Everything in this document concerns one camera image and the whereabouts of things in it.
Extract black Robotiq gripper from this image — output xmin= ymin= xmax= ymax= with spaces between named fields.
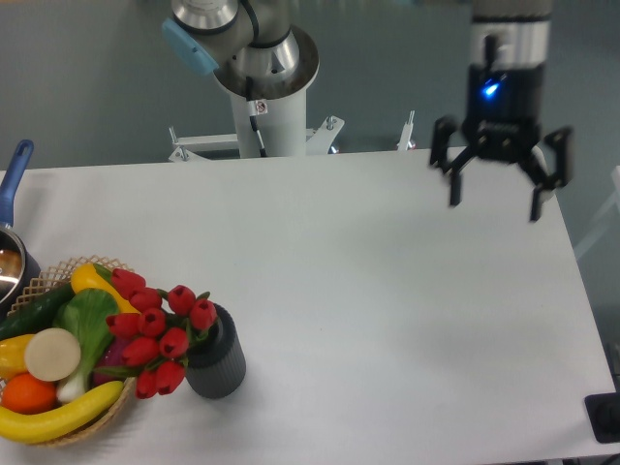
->
xmin=429 ymin=65 xmax=574 ymax=223

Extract red tulip bouquet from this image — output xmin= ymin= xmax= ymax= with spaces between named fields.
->
xmin=94 ymin=268 xmax=218 ymax=399

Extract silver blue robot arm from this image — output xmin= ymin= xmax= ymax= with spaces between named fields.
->
xmin=162 ymin=1 xmax=574 ymax=221

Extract dark grey ribbed vase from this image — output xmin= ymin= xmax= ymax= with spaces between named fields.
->
xmin=185 ymin=304 xmax=246 ymax=399

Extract black device at edge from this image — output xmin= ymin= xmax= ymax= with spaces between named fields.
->
xmin=584 ymin=392 xmax=619 ymax=444

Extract yellow squash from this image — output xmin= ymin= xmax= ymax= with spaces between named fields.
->
xmin=70 ymin=263 xmax=139 ymax=314

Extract green bok choy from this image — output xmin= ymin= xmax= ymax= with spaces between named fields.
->
xmin=53 ymin=289 xmax=119 ymax=404

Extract purple sweet potato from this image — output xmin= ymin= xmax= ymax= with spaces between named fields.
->
xmin=92 ymin=338 xmax=131 ymax=388

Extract woven wicker basket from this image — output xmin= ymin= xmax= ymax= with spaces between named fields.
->
xmin=9 ymin=256 xmax=136 ymax=448

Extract green cucumber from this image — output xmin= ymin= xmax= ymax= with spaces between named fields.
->
xmin=1 ymin=283 xmax=75 ymax=340

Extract beige round slice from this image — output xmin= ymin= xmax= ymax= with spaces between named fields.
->
xmin=24 ymin=327 xmax=81 ymax=382

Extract small yellow pepper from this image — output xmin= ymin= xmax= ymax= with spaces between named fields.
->
xmin=0 ymin=334 xmax=34 ymax=380

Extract orange fruit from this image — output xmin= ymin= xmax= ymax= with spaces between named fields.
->
xmin=1 ymin=373 xmax=57 ymax=415

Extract long yellow banana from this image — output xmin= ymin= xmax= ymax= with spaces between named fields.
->
xmin=1 ymin=381 xmax=124 ymax=445

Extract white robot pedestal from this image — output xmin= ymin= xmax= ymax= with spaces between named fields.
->
xmin=168 ymin=91 xmax=417 ymax=163

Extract blue handled saucepan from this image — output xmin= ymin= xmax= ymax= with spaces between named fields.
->
xmin=1 ymin=139 xmax=41 ymax=321

